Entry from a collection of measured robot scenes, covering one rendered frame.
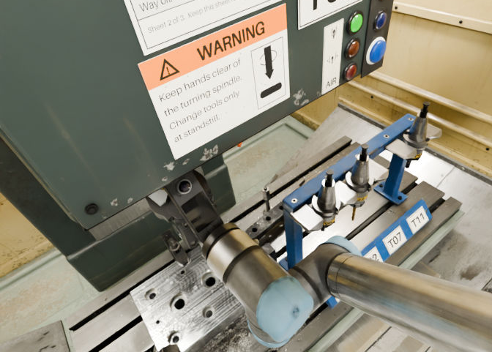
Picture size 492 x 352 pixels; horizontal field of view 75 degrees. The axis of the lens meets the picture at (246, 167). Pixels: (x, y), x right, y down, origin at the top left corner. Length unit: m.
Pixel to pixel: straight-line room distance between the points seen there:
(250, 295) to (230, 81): 0.27
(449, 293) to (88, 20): 0.41
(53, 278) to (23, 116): 1.49
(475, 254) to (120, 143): 1.23
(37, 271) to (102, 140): 1.53
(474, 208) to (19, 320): 1.81
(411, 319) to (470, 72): 0.98
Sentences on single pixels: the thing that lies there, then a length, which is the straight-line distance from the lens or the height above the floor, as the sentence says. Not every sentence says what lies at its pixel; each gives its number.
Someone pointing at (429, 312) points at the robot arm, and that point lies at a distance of 0.42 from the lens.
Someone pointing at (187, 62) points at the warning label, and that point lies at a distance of 0.30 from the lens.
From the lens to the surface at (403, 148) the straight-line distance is 0.93.
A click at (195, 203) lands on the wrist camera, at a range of 0.49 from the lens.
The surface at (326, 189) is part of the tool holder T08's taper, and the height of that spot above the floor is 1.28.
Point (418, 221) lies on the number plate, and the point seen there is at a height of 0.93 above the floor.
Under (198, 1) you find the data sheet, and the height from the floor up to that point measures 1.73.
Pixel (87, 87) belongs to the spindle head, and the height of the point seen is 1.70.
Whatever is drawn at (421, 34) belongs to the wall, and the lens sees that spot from 1.33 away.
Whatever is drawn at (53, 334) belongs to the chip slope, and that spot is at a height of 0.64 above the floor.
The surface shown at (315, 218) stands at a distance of 0.74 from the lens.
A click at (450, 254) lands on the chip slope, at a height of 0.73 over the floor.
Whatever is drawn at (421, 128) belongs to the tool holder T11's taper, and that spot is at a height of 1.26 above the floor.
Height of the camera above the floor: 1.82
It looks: 44 degrees down
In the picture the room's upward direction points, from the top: 10 degrees counter-clockwise
